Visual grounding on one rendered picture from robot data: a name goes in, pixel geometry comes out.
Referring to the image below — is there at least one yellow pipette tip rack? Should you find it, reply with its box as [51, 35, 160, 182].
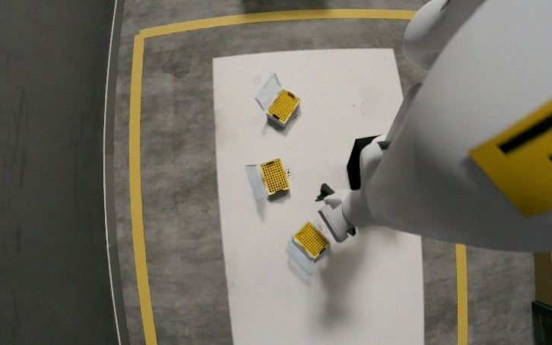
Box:
[268, 90, 299, 122]
[260, 159, 289, 193]
[294, 222, 328, 256]

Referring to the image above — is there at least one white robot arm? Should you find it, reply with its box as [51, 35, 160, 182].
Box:
[318, 0, 552, 251]

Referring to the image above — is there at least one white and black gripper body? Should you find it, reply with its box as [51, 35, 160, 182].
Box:
[324, 189, 353, 210]

